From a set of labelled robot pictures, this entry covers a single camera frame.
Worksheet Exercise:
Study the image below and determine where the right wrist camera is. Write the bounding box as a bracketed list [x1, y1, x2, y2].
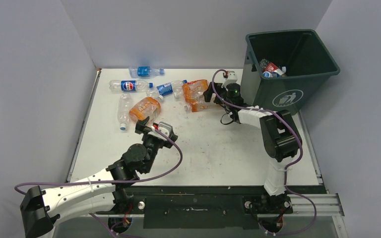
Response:
[222, 70, 238, 88]

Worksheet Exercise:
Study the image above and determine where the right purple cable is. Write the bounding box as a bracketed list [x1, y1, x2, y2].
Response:
[211, 69, 318, 237]

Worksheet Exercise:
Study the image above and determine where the clear bottle white cap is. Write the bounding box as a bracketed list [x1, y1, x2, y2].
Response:
[259, 59, 286, 77]

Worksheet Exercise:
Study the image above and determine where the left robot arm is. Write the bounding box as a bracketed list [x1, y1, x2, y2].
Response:
[20, 118, 178, 238]

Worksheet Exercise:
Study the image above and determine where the clear unlabelled bottle blue cap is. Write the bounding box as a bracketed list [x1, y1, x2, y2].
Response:
[117, 93, 133, 131]

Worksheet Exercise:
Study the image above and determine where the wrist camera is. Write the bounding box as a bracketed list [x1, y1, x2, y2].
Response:
[222, 70, 238, 88]
[150, 121, 173, 138]

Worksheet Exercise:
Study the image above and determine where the dark green trash bin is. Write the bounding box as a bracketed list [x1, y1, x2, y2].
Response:
[240, 29, 340, 115]

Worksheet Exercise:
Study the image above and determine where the white knob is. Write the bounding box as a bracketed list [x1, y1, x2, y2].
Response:
[137, 201, 145, 210]

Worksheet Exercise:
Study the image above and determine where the large orange label bottle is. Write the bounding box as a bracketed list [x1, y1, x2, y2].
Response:
[173, 79, 208, 103]

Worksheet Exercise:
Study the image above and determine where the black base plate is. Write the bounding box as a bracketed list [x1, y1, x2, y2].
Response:
[95, 193, 293, 230]

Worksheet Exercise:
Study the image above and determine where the clear bottle blue label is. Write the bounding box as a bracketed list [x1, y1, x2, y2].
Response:
[146, 80, 188, 100]
[262, 71, 281, 78]
[128, 66, 165, 78]

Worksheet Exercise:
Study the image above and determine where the pepsi bottle blue cap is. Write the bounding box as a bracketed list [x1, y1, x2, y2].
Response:
[109, 80, 153, 93]

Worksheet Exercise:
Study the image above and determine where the orange label crushed bottle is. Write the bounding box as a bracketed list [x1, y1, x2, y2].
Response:
[128, 97, 162, 123]

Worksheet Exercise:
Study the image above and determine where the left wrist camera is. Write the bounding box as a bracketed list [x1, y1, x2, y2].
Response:
[150, 121, 173, 138]

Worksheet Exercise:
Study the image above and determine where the clear bottle blue label tilted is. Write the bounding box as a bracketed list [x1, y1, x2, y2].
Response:
[146, 80, 188, 100]

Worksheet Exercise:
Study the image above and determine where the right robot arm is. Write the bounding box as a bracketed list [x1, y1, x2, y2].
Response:
[203, 82, 303, 212]

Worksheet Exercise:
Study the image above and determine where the aluminium rail frame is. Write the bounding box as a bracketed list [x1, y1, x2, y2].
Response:
[44, 193, 349, 238]

